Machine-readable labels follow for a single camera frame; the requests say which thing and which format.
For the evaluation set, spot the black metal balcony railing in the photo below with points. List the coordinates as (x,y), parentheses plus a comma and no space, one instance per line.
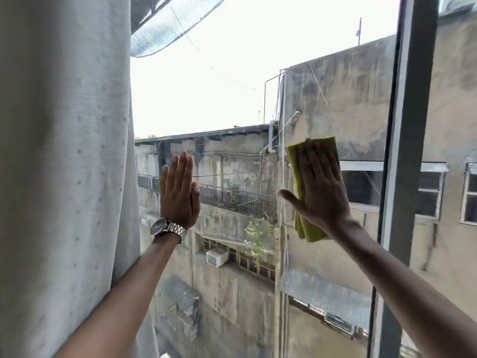
(231,199)

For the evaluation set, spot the person's left little finger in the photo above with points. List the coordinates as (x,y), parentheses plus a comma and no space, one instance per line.
(165,178)

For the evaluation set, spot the silver metal wristwatch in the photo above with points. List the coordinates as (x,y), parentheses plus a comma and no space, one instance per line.
(167,229)

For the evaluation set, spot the person's right thumb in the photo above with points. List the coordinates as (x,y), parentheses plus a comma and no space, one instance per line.
(291,200)

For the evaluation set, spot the white dotted curtain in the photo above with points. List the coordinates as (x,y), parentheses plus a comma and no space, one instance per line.
(63,164)

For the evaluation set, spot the white framed building window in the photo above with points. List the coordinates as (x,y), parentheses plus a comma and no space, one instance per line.
(428,190)

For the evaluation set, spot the person's right little finger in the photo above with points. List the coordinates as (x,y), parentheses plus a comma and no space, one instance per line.
(334,165)

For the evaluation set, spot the person's left thumb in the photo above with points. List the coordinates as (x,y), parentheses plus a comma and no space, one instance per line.
(196,197)

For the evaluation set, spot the person's right hand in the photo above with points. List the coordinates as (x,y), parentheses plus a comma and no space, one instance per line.
(323,193)

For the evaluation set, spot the person's left middle finger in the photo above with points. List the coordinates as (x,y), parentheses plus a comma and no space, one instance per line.
(182,169)

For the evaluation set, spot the rooftop antenna pole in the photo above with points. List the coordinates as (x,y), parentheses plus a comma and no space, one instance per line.
(359,31)

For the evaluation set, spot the person's left forearm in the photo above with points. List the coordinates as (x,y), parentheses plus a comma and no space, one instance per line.
(123,294)

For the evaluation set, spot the person's right forearm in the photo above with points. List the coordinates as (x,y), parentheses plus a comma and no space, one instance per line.
(406,290)

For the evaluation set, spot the corrugated metal awning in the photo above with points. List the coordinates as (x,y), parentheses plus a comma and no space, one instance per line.
(324,296)

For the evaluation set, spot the green cleaning cloth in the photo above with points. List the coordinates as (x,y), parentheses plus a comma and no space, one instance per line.
(294,164)

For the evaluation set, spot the grey window frame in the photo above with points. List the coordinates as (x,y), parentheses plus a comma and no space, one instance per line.
(404,145)

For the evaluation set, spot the small green tree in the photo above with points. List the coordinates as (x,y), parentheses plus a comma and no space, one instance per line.
(259,234)

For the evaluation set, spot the white air conditioner unit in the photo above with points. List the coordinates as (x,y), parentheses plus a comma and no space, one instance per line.
(217,257)

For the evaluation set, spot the narrow white framed window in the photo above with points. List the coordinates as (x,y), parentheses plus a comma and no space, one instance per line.
(470,193)

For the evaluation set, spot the person's left hand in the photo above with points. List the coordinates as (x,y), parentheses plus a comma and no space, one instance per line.
(179,199)

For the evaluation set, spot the low weathered concrete building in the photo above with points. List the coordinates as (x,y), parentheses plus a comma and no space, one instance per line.
(231,294)

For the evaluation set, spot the person's right middle finger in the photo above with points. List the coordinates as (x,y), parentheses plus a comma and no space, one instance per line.
(315,160)

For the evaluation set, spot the row of wooden windows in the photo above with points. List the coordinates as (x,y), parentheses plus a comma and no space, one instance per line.
(246,260)

